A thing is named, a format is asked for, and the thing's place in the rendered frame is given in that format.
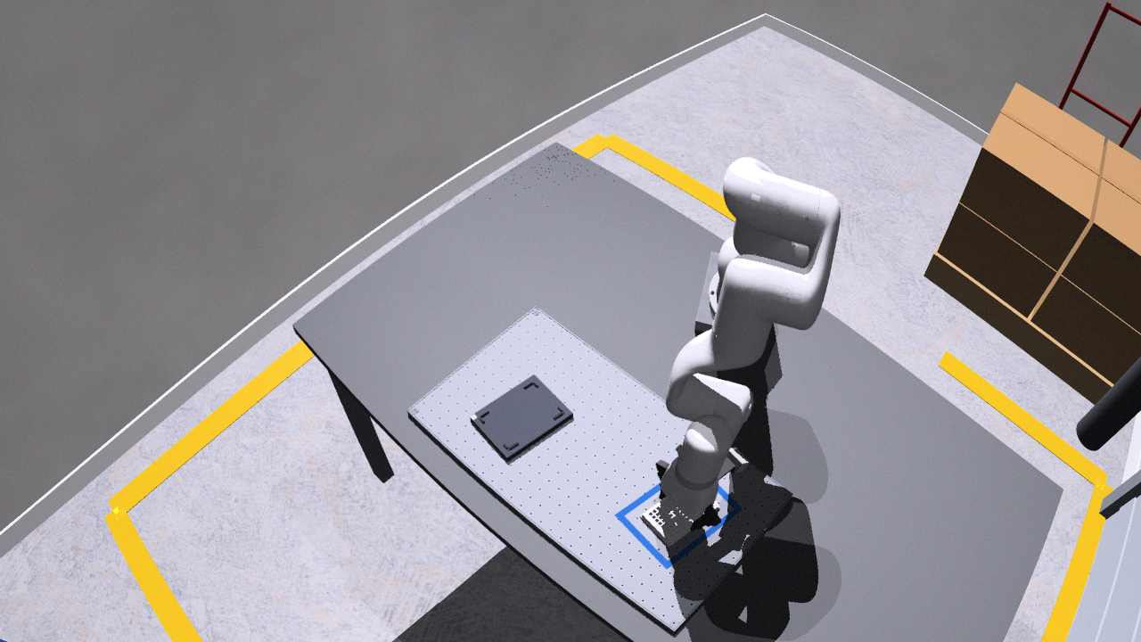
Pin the blue tape outline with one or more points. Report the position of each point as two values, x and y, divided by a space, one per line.
686 550

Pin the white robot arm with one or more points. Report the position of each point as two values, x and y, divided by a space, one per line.
787 289

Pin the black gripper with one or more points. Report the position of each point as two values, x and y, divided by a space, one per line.
694 504

